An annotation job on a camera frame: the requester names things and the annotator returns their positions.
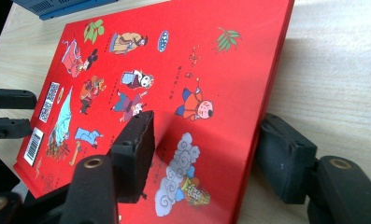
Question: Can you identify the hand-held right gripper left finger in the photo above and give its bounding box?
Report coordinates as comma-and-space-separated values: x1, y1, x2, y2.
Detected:
107, 110, 156, 203

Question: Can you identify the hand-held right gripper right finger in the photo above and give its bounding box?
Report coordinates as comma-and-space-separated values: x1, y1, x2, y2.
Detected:
255, 113, 318, 204

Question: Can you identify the blue plastic file rack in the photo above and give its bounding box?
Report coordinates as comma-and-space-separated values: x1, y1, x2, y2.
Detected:
13, 0, 119, 21

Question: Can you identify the red picture book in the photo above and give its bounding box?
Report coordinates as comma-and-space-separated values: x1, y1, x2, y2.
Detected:
13, 0, 296, 224

